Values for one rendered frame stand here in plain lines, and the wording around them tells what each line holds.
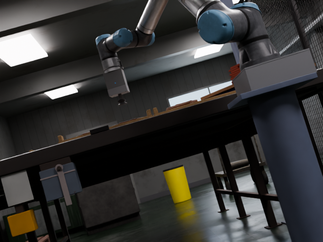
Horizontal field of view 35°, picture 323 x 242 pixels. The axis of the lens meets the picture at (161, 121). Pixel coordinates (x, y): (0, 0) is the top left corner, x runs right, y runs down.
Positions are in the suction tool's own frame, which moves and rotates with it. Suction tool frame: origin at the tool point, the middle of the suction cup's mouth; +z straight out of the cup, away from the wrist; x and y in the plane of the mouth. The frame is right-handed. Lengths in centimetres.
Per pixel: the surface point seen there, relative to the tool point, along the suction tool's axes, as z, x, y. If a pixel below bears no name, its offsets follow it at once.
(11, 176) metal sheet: 18, 30, 45
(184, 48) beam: -166, -709, -30
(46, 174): 21.1, 29.8, 31.4
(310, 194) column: 54, 43, -59
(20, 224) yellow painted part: 37, 33, 45
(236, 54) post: -39, -195, -71
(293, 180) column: 48, 43, -55
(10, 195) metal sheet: 25, 30, 47
